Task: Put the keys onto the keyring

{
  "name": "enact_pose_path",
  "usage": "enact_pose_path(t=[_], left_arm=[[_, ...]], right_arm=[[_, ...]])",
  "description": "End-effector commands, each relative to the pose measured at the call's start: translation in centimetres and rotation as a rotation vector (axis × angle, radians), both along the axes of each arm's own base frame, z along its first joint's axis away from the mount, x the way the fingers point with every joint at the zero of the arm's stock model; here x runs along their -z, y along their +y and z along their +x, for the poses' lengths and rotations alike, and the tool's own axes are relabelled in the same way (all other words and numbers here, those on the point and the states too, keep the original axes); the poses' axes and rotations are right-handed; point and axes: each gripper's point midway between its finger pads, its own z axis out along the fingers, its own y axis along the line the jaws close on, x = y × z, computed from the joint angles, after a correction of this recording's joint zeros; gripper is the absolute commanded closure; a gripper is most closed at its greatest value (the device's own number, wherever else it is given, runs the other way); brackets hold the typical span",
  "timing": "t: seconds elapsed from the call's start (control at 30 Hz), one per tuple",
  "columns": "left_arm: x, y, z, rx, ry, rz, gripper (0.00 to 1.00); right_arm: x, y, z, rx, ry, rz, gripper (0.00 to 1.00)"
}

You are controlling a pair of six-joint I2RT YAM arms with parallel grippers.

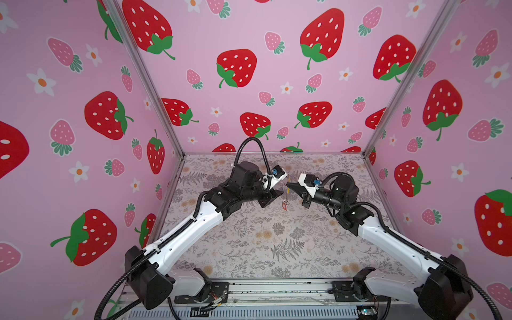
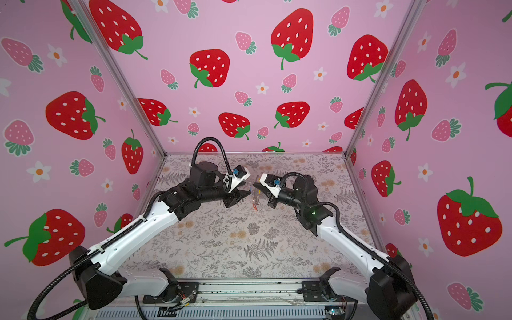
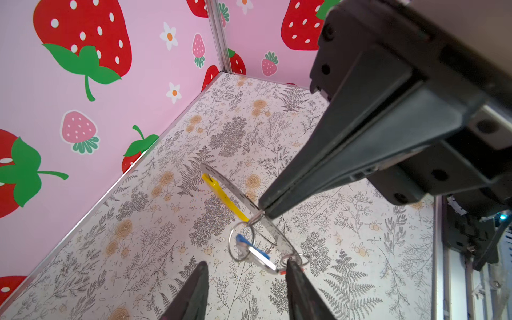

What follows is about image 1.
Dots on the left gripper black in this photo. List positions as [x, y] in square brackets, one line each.
[269, 197]

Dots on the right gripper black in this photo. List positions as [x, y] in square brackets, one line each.
[294, 186]

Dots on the grey keyring loop yellow tag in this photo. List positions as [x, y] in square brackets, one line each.
[286, 195]

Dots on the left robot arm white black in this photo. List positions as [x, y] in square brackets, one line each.
[150, 275]

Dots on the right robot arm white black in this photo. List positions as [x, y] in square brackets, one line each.
[440, 286]

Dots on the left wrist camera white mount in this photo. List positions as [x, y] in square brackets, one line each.
[270, 180]

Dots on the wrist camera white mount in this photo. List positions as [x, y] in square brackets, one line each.
[310, 183]
[270, 180]

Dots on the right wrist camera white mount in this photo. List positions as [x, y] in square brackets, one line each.
[310, 183]

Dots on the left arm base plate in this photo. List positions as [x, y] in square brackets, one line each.
[210, 293]

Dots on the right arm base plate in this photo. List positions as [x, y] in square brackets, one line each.
[360, 291]

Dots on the aluminium frame rail front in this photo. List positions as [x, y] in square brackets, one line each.
[299, 298]

